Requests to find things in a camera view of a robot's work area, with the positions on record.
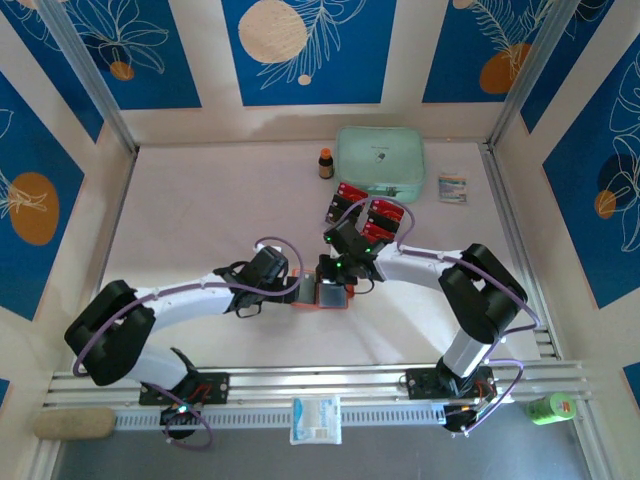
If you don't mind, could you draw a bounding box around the orange card holder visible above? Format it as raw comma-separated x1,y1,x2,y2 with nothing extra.
291,268,355,311

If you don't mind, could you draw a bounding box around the red credit card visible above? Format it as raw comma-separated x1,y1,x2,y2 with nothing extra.
369,198,405,222
335,182,370,200
363,222,399,240

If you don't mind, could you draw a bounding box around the mint green zip pouch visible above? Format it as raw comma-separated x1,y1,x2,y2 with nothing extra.
333,125,426,204

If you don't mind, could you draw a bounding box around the small printed paper sachet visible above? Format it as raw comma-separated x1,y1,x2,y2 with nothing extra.
438,174,469,204

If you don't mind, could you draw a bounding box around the white blue gauze packet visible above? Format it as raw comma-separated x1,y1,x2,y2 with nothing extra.
289,395,344,446

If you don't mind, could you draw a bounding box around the beige foam block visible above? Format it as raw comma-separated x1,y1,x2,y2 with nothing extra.
32,407,117,441

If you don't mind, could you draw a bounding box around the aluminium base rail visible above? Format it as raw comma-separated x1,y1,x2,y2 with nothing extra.
42,359,594,406

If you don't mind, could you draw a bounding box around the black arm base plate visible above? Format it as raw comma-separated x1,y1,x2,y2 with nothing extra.
138,372,230,406
404,367,496,401

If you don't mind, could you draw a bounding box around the grey slotted cable duct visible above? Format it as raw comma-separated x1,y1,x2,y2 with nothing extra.
114,403,449,429

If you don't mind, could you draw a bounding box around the aluminium side rail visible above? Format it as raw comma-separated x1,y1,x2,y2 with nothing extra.
72,149,139,374
479,142,561,361

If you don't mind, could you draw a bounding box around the black cable connector block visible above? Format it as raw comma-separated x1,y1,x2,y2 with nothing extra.
159,404,202,427
443,403,484,434

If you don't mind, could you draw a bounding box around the aluminium corner post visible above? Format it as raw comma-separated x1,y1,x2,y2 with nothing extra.
487,0,581,146
37,0,139,154

